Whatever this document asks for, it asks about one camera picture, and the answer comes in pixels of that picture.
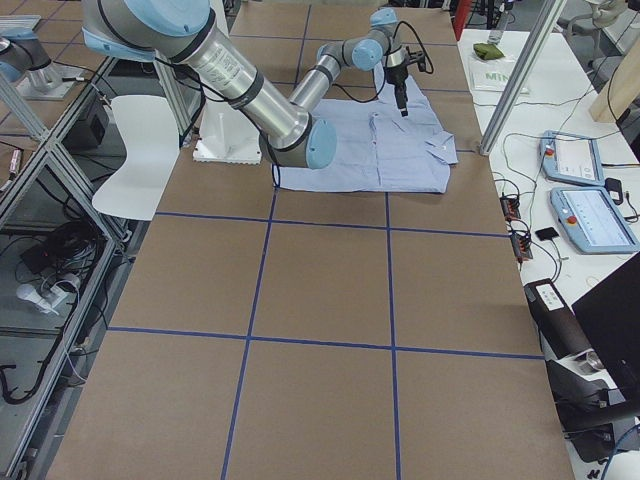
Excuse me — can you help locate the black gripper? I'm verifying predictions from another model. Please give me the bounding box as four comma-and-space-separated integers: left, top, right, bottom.
385, 47, 410, 108

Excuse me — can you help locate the light blue striped shirt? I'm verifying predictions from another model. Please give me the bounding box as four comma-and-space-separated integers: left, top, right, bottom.
279, 64, 458, 194

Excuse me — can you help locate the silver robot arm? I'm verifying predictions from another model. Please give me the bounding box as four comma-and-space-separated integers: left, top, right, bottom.
82, 0, 432, 169
1, 27, 51, 82

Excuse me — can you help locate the white MINI plastic bag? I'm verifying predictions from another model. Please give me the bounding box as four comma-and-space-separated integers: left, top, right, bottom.
468, 53, 516, 92

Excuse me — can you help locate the olive green pouch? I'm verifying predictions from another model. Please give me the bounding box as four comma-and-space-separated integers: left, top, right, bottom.
473, 43, 505, 61

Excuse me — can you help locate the far orange circuit board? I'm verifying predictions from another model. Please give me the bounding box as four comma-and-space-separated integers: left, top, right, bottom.
500, 196, 521, 221

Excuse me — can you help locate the orange circuit board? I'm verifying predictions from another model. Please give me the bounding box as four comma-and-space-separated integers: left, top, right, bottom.
509, 231, 533, 264
500, 196, 521, 221

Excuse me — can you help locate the far blue teach pendant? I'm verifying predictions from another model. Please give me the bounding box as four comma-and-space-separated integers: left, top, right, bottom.
539, 130, 605, 187

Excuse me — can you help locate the blue teach pendant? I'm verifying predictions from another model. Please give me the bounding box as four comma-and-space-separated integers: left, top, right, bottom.
539, 130, 605, 187
549, 187, 639, 254

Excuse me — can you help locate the near orange circuit board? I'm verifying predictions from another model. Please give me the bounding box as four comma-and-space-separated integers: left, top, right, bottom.
509, 231, 533, 264

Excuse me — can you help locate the near blue teach pendant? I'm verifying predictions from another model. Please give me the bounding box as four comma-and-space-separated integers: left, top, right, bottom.
549, 187, 639, 254

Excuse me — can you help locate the black power adapter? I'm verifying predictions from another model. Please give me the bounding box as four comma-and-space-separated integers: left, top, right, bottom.
604, 177, 624, 205

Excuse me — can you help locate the black monitor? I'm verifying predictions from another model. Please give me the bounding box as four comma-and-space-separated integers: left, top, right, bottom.
572, 255, 639, 396

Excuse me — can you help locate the black label printer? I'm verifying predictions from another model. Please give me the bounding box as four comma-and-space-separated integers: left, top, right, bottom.
524, 279, 635, 462

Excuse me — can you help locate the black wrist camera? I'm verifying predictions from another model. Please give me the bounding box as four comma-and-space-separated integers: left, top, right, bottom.
406, 47, 427, 73

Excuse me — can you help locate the aluminium frame post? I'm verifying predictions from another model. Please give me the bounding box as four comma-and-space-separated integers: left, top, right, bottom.
479, 0, 566, 156

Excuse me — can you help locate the white camera stand pedestal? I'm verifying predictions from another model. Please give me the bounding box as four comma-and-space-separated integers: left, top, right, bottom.
189, 1, 262, 165

